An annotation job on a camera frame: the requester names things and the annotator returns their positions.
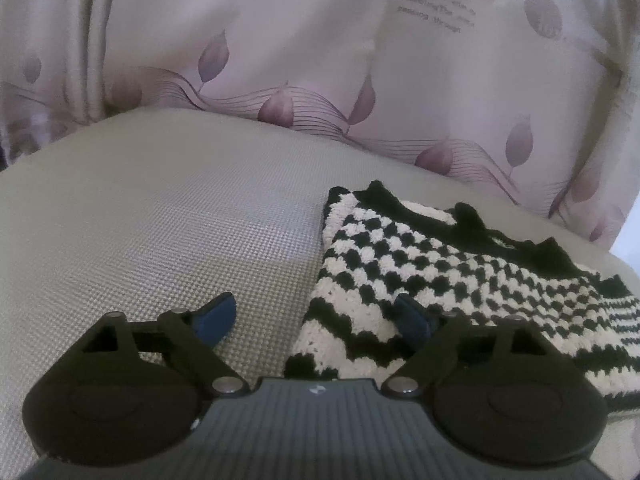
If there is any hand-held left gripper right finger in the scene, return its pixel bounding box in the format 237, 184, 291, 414
380, 294, 576, 398

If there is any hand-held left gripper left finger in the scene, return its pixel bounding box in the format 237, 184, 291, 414
75, 291, 251, 397

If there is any black white striped knit cardigan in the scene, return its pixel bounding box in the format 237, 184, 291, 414
282, 180, 640, 411

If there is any pink leaf print curtain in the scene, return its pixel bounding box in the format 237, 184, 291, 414
0, 0, 640, 253

